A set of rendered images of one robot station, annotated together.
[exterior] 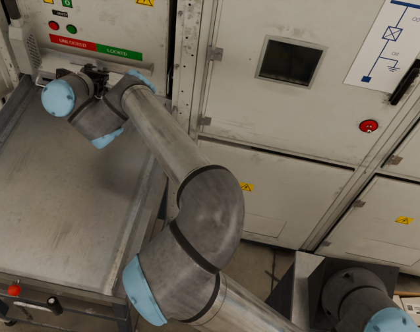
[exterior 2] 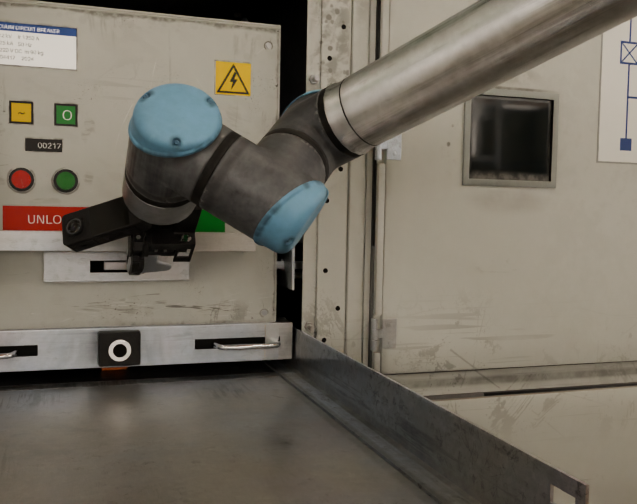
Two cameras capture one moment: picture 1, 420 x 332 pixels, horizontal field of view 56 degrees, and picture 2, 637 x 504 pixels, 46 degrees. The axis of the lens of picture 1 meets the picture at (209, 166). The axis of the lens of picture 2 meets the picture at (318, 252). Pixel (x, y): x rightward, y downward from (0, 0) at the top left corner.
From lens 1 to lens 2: 1.03 m
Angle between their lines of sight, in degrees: 53
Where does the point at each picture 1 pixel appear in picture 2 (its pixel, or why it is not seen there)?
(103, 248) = not seen: outside the picture
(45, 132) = (9, 424)
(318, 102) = (574, 215)
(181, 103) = (325, 306)
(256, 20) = not seen: hidden behind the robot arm
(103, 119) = (292, 153)
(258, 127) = (491, 316)
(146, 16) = (236, 119)
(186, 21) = not seen: hidden behind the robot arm
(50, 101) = (164, 116)
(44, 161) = (50, 452)
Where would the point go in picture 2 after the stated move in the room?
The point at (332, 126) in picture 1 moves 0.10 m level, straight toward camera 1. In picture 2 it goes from (611, 269) to (632, 273)
